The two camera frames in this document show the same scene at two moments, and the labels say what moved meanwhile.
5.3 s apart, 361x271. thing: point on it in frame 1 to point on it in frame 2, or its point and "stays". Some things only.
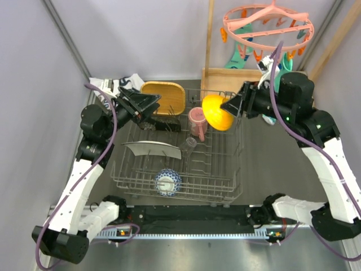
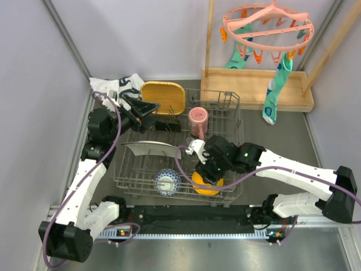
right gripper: x=250 y=92 to x=206 y=172
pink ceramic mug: x=198 y=124 stays
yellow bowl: x=220 y=119 to x=197 y=178
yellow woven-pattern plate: x=172 y=101 stays
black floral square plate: x=161 y=124 stays
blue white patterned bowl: x=167 y=182 stays
